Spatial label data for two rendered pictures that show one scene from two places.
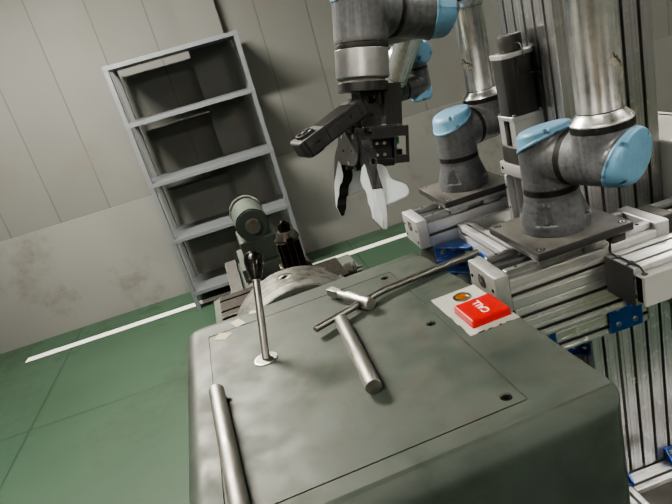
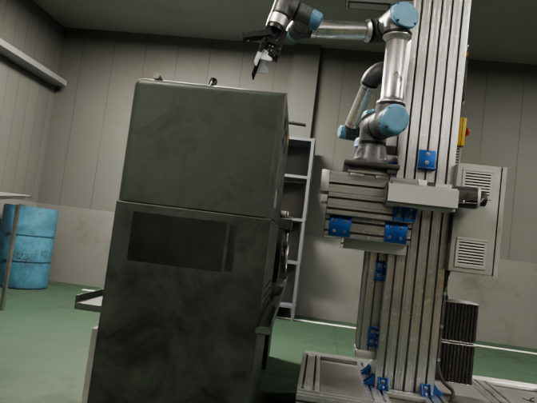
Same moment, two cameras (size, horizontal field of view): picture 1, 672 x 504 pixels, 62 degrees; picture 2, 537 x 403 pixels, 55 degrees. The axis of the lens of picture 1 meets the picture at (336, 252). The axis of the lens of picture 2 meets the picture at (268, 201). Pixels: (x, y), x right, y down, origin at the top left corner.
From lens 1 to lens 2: 1.47 m
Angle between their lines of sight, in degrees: 28
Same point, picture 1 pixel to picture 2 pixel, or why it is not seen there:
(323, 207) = (326, 286)
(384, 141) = (272, 45)
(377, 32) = (284, 9)
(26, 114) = not seen: hidden behind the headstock
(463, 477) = (222, 89)
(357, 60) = (273, 15)
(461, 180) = not seen: hidden behind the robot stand
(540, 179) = (363, 133)
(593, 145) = (379, 109)
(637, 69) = (448, 121)
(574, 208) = (375, 151)
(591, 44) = (388, 65)
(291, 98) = not seen: hidden behind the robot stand
